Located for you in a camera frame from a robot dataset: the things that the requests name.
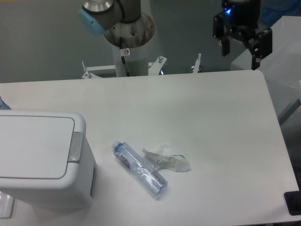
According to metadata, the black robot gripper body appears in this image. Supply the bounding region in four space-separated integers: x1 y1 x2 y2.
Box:
220 0 261 43

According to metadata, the black cable on pedestal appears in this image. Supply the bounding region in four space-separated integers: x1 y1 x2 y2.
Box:
119 36 130 77

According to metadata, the grey robot arm with blue cap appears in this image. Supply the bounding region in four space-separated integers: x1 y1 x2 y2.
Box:
78 0 273 70

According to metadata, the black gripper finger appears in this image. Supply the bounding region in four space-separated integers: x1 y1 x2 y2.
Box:
246 28 273 70
213 12 230 56

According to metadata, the blue patterned packet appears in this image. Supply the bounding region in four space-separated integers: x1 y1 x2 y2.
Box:
0 97 11 110

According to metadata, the crumpled clear plastic wrapper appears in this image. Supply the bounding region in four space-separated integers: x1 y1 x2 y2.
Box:
142 142 191 172

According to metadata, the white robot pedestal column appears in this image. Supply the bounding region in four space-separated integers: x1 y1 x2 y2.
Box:
104 12 155 63

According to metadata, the white trash can body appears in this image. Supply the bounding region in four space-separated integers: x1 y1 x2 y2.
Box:
0 110 97 209

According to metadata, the black clamp at table edge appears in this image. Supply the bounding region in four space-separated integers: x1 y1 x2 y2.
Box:
284 191 301 216

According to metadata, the clear plastic water bottle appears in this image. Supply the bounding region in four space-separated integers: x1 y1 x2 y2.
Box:
111 140 168 197

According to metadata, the blue plastic bag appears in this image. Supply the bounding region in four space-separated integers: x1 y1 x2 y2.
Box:
261 0 301 26

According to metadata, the white pedestal base bracket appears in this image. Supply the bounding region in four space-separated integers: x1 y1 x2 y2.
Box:
81 53 203 80

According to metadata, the clear packet under trash can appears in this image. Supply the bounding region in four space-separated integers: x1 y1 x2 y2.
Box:
0 192 15 219

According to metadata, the white trash can lid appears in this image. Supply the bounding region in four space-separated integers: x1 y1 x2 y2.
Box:
0 115 75 179

